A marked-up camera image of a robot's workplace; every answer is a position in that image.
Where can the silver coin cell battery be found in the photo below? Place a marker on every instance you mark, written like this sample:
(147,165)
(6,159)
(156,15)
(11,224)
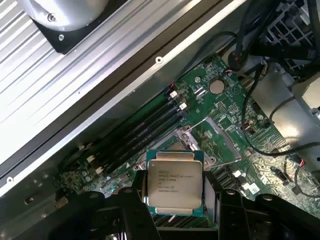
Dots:
(216,86)

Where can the green PC motherboard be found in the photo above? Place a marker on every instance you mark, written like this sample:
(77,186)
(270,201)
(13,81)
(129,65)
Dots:
(197,110)

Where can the RAM slot with black latches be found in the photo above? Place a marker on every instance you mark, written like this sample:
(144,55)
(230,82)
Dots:
(152,142)
(141,128)

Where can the RAM slot with white latches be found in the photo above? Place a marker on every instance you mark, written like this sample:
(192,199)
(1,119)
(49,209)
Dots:
(145,135)
(135,123)

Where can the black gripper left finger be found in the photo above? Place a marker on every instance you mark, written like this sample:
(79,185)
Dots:
(130,220)

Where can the silver metal disk bay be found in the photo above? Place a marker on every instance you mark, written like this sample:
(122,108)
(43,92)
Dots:
(308,97)

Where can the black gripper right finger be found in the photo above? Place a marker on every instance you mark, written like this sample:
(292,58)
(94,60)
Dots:
(232,215)

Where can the black plastic grid shroud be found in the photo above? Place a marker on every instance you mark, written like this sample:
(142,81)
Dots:
(287,30)

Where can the thin metal locking lever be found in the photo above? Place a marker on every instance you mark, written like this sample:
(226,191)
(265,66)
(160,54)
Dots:
(197,123)

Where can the metal CPU socket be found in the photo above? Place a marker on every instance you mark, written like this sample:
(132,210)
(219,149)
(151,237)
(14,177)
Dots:
(185,140)

